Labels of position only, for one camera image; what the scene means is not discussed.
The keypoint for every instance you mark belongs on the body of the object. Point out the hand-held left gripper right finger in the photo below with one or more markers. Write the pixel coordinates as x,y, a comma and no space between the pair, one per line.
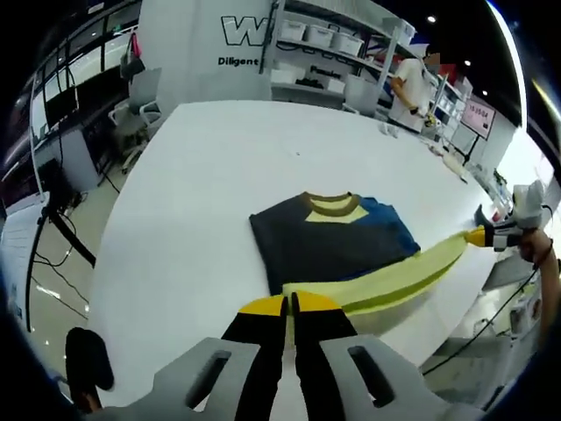
372,377

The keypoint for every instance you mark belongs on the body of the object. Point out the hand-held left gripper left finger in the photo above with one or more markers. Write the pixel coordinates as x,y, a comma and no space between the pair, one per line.
210,377

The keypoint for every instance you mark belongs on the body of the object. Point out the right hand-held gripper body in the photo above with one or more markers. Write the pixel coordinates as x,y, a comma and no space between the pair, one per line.
528,206

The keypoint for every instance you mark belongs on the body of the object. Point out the colour-block garment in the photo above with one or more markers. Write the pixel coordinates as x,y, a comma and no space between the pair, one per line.
333,245

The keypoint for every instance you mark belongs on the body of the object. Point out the person's right hand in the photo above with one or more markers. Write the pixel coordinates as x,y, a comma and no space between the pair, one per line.
534,247

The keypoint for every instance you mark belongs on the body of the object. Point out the pink display screen on stand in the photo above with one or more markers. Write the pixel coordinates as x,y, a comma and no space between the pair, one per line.
480,118

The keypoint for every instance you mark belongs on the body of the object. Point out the person's black shoe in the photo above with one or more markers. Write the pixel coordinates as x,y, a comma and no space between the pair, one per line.
87,359

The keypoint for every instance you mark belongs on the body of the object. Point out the grey metal shelf rack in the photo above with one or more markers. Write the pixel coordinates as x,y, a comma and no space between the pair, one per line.
350,66

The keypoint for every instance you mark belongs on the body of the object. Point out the black tripod stand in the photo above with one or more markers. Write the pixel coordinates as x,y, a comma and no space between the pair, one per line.
57,219

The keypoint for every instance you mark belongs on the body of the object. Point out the white display board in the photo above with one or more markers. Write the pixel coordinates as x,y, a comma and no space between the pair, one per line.
17,254

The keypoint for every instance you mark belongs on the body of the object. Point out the white storage bin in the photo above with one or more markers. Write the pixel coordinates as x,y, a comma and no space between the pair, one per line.
293,28
348,40
321,34

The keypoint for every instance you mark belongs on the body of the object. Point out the grey computer desk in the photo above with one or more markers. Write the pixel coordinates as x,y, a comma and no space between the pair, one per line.
74,158

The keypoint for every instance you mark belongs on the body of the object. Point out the white office chair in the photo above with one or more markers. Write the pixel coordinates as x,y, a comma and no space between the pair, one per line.
140,109

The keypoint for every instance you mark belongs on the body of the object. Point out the black computer monitor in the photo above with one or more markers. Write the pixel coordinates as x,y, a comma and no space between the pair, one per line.
61,105

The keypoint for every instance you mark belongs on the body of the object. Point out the hanging dark bag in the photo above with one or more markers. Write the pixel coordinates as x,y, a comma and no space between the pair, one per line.
131,59

